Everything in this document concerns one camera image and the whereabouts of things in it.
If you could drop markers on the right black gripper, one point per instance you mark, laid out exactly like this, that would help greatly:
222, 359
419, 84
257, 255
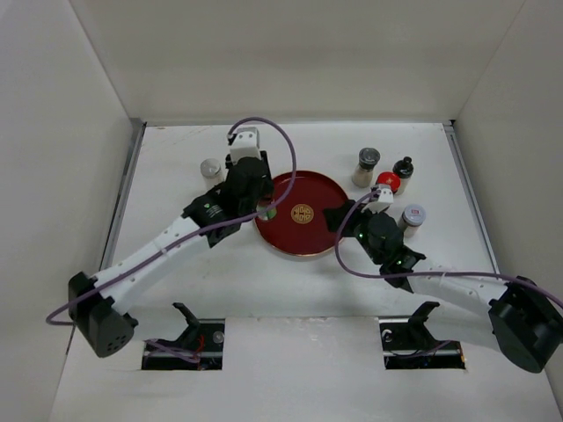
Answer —
335, 215

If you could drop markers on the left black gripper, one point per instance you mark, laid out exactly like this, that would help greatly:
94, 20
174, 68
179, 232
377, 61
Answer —
266, 188

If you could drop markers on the green label sauce bottle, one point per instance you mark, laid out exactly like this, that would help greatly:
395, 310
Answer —
266, 211

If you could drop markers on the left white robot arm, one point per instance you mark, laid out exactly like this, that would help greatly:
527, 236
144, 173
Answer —
99, 304

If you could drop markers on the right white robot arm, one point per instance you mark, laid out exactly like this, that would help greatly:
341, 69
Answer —
522, 321

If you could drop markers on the tall silver lid jar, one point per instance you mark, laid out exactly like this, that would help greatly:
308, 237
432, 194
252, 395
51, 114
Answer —
211, 172

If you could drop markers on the red round tray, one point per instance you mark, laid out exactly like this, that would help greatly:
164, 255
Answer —
298, 227

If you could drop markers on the grey lid spice shaker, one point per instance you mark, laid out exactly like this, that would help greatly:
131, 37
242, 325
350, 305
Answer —
368, 158

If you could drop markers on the red lid sauce jar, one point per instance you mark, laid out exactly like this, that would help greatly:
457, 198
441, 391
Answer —
390, 179

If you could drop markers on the silver lid pepper jar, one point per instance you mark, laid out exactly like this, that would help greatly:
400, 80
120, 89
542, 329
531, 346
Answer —
412, 217

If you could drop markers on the black cap small bottle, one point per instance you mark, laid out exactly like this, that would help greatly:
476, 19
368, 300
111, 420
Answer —
404, 170

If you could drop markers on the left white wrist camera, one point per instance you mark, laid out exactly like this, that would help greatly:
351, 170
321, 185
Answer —
244, 142

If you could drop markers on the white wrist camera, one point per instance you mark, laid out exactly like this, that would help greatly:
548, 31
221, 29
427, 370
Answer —
381, 199
244, 142

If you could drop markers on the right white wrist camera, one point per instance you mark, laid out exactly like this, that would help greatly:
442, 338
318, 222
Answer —
381, 199

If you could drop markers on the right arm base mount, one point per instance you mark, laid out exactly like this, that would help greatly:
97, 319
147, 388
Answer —
408, 345

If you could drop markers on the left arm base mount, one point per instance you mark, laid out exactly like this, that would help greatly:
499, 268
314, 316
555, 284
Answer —
197, 348

